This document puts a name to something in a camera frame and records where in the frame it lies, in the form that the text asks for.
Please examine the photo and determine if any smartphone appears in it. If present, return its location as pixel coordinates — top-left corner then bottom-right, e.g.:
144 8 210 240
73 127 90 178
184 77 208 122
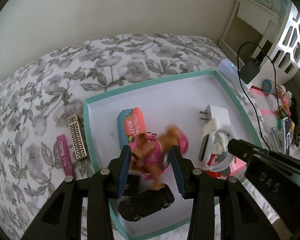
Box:
281 117 294 155

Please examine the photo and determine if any small pink-blue eraser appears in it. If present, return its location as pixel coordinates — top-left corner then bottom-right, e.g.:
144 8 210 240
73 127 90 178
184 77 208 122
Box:
117 107 147 150

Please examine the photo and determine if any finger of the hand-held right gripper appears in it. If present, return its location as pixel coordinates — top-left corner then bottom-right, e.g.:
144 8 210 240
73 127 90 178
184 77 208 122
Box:
227 139 300 178

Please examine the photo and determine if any black power adapter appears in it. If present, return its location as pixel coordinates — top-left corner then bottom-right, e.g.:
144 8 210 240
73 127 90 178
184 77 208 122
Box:
239 57 262 84

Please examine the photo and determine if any round printed tin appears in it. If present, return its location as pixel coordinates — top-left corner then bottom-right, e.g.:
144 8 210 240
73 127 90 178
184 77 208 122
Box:
261 79 275 94

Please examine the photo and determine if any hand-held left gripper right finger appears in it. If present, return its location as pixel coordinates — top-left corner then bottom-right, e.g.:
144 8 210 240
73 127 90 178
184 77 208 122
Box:
170 146 278 240

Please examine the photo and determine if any black toy car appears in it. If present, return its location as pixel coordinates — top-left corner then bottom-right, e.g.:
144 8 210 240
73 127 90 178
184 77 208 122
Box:
118 184 175 222

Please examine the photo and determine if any teal cardboard box tray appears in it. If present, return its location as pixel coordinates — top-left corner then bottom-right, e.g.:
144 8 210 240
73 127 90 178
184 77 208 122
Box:
83 70 264 240

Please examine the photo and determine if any white plug adapter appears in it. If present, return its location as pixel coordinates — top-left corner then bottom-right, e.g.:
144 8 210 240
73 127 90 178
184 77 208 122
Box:
199 104 231 128

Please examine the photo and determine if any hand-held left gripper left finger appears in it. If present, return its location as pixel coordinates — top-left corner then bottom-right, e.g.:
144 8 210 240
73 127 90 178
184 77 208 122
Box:
35 145 133 240

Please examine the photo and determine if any white laundry basket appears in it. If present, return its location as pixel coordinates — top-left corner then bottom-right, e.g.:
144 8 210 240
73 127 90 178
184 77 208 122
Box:
270 2 300 74

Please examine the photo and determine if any white ring band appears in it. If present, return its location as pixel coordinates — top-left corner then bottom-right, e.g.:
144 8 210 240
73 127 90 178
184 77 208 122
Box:
198 127 234 172

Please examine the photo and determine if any white mat with pink trim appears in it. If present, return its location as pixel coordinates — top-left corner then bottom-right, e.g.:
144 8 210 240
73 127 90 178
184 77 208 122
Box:
249 85 290 120

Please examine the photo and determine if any silver metal object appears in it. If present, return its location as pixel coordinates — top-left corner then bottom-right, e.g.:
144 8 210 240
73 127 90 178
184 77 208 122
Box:
268 127 283 150

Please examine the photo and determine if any white wooden furniture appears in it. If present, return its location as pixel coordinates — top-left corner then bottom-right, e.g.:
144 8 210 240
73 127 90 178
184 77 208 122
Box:
219 0 288 55

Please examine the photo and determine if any gold patterned box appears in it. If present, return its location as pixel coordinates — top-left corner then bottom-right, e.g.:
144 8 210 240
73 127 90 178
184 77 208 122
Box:
68 114 90 160

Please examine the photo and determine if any black charger block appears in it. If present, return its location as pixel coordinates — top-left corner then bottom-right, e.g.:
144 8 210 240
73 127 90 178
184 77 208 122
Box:
125 171 142 195

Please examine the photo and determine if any pile of small colourful toys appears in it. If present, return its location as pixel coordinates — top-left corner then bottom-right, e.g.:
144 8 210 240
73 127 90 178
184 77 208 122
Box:
275 84 300 145

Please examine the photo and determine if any purple comb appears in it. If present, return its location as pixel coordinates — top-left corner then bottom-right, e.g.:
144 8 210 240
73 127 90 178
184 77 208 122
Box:
56 134 76 180

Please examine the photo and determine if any red bottle with white label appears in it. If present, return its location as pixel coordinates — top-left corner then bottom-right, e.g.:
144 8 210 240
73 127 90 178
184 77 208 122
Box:
205 155 228 178

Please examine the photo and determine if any pink-haired doll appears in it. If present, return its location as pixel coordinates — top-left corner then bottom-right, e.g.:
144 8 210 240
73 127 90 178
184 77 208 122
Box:
129 125 190 190

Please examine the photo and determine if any grey floral blanket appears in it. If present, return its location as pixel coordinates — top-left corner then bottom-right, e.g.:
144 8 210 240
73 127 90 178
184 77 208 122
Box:
0 33 280 240

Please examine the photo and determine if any white electronic device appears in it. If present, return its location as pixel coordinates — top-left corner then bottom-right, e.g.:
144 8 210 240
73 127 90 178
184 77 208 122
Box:
217 58 253 87

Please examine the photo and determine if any large pink-blue eraser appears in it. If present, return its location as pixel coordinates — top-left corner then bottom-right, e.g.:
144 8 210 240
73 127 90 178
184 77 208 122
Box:
224 159 248 178

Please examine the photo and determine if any black charger cable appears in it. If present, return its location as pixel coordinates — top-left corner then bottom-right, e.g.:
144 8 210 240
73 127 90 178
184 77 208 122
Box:
237 42 284 153

